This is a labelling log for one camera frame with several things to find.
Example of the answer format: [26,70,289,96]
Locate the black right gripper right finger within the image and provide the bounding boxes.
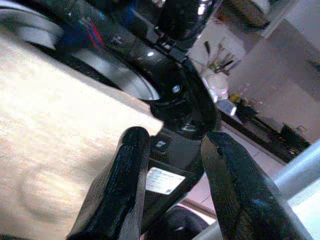
[200,130,314,240]

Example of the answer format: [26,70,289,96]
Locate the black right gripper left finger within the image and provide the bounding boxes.
[66,126,151,240]

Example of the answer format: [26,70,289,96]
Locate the beige cloth garment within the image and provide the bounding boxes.
[0,26,165,240]

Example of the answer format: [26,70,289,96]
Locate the low black cabinet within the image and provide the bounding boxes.
[218,98,312,163]

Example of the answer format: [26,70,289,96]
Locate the silver rectangular box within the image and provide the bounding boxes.
[216,99,238,116]

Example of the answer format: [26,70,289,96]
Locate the white vase with plants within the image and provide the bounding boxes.
[203,41,242,100]

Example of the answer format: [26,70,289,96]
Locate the dark round basket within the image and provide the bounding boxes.
[228,0,272,29]

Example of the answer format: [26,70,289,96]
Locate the washing machine with chrome door ring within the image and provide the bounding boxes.
[0,6,161,101]

